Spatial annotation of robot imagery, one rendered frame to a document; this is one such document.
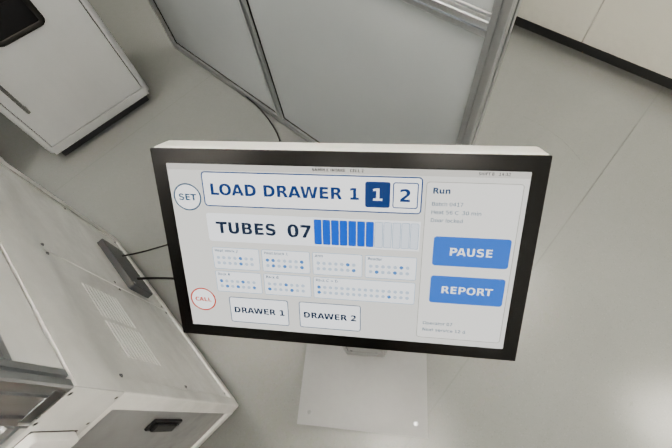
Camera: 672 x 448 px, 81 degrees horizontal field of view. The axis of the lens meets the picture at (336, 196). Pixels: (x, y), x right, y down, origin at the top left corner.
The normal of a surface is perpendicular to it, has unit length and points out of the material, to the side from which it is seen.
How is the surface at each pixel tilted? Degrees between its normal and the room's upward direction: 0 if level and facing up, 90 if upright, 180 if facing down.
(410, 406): 3
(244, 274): 50
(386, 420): 3
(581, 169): 1
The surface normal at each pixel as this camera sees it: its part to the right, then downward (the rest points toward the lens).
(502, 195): -0.14, 0.35
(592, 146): -0.11, -0.50
